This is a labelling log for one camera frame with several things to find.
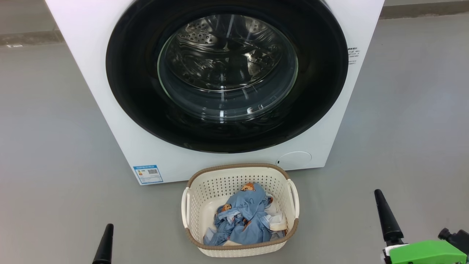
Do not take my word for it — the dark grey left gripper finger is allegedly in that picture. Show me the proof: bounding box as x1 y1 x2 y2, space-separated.
92 223 114 264

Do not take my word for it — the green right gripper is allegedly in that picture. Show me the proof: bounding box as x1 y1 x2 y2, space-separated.
374 189 469 264

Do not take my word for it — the cream and blue garment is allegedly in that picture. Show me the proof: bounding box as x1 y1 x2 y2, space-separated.
264 194 288 232

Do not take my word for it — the blue bear-print garment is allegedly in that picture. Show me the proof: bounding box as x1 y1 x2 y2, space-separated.
203 183 274 246

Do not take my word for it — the black round washer door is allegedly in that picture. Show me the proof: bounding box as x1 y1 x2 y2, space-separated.
106 0 349 154

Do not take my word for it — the white front-load washing machine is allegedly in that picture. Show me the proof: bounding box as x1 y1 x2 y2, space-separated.
45 0 385 186

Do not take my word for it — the blue energy label sticker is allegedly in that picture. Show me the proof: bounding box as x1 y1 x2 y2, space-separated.
133 165 164 185

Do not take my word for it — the round white filter cover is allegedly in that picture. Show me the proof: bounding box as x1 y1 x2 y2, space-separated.
276 151 312 171

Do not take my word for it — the cream perforated laundry basket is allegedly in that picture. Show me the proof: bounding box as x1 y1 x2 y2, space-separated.
181 163 300 257

